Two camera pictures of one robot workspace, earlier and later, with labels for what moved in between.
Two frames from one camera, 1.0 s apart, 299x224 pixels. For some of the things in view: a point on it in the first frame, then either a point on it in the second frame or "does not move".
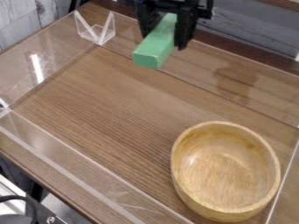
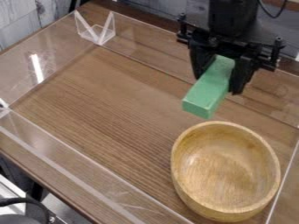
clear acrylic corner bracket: [97, 34] does not move
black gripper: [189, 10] to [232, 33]
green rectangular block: [153, 50] to [209, 88]
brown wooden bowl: [225, 171] does not move
